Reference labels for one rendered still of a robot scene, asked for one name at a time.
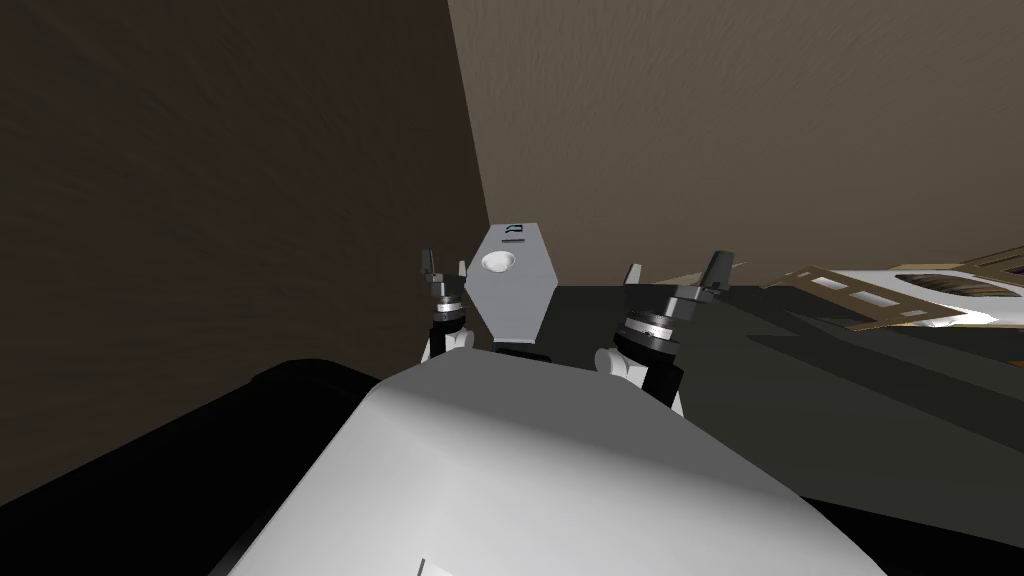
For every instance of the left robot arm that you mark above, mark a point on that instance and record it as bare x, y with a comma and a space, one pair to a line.
448, 324

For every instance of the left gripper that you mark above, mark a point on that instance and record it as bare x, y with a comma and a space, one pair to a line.
446, 288

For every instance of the grey hexagonal box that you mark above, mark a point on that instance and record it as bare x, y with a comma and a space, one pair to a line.
512, 304

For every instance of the white basin with brown frame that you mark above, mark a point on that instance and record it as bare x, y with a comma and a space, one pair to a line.
880, 282

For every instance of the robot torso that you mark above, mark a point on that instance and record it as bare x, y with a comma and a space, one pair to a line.
520, 480

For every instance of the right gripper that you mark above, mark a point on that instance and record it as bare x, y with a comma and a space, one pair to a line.
664, 300

